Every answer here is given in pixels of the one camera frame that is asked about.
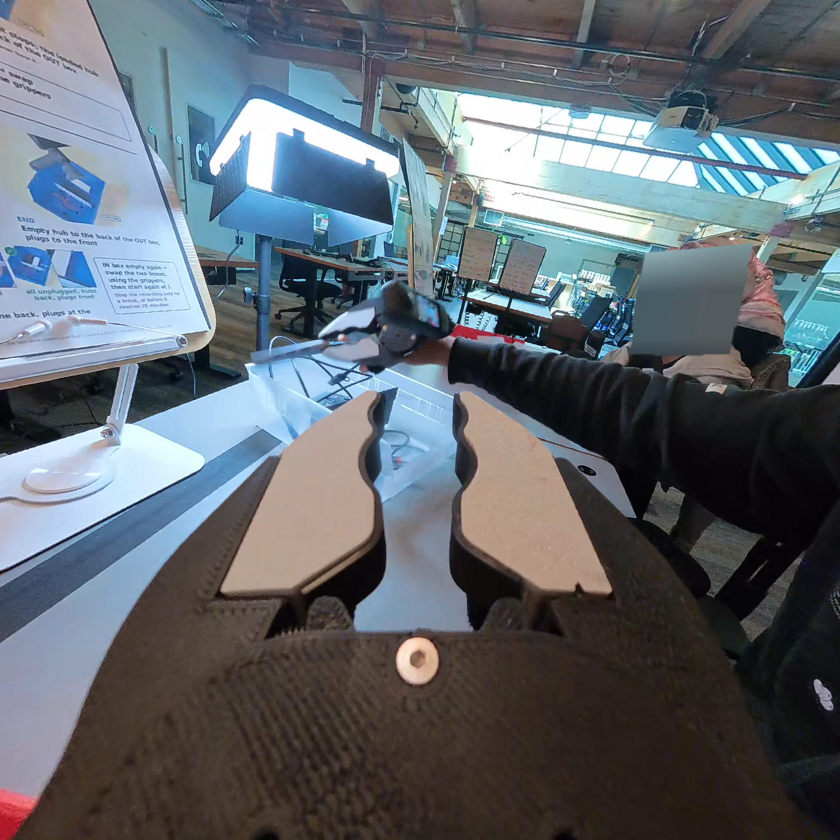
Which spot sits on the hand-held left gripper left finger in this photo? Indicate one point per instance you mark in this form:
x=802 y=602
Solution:
x=308 y=518

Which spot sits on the wooden background table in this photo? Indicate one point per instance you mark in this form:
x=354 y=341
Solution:
x=328 y=259
x=226 y=259

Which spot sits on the black office chair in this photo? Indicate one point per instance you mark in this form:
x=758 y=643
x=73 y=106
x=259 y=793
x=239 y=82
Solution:
x=302 y=289

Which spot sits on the black bin divider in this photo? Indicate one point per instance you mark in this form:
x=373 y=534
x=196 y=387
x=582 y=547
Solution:
x=389 y=403

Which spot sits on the instruction sheet on stand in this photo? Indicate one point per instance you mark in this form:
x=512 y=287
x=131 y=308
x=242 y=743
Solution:
x=65 y=197

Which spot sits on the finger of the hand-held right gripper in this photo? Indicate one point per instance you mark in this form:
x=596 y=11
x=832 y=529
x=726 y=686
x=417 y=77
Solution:
x=351 y=321
x=361 y=351

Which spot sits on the person's right hand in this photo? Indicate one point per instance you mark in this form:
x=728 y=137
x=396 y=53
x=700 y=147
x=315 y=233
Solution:
x=433 y=354

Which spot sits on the person's black jacket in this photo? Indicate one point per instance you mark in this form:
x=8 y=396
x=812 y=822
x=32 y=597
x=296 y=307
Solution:
x=800 y=656

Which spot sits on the red plastic bin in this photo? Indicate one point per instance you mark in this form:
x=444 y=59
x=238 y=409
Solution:
x=485 y=336
x=13 y=817

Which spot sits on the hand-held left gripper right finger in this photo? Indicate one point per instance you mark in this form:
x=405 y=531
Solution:
x=525 y=518

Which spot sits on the grey panel on stand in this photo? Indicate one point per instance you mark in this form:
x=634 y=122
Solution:
x=328 y=184

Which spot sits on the printed display board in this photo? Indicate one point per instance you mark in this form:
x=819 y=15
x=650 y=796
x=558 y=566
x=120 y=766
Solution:
x=478 y=254
x=522 y=266

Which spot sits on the clear plastic bin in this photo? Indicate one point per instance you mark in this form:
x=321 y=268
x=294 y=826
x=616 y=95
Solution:
x=420 y=420

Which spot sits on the wooden document stand with sheet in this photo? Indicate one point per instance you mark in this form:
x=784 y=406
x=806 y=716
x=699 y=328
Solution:
x=420 y=223

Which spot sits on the grey slim USB hub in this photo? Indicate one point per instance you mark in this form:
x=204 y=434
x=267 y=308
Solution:
x=282 y=354

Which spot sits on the ceiling projector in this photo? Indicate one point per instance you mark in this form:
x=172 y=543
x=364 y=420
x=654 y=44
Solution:
x=679 y=121

